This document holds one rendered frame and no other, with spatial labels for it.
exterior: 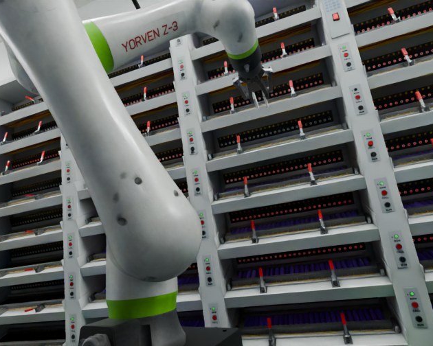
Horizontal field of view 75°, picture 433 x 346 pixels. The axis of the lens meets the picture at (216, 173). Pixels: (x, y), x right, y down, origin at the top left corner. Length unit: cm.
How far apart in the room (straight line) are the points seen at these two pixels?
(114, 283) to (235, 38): 61
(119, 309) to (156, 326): 7
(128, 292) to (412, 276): 94
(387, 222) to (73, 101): 104
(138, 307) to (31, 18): 45
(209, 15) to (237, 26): 8
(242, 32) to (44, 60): 47
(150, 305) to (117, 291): 6
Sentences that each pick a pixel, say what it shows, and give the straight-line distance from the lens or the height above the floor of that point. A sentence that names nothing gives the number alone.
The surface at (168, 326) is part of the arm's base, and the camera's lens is 56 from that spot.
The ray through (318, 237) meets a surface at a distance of 115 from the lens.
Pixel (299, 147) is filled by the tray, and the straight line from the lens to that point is 119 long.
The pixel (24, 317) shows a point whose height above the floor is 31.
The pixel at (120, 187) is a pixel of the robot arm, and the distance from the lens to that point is 38.
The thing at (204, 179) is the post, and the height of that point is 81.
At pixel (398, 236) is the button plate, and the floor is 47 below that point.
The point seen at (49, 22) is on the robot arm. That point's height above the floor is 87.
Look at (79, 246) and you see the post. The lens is 158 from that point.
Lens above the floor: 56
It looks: 13 degrees up
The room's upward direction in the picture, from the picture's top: 8 degrees counter-clockwise
